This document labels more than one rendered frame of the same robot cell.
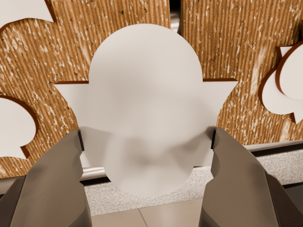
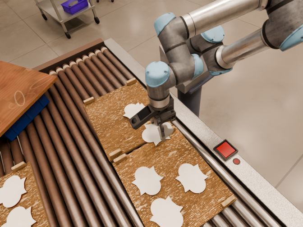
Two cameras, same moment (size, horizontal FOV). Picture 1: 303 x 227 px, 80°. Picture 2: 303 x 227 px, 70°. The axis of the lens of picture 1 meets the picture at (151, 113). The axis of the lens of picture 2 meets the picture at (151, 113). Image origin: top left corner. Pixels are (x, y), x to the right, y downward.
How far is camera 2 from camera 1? 0.82 m
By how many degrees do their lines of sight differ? 37
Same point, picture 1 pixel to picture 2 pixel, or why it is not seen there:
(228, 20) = (137, 135)
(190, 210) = (283, 95)
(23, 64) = (167, 171)
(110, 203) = (211, 136)
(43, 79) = (169, 166)
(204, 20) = (140, 139)
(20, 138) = (190, 166)
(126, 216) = not seen: outside the picture
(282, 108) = not seen: hidden behind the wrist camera
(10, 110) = (181, 170)
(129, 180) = not seen: hidden behind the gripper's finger
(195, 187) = (188, 115)
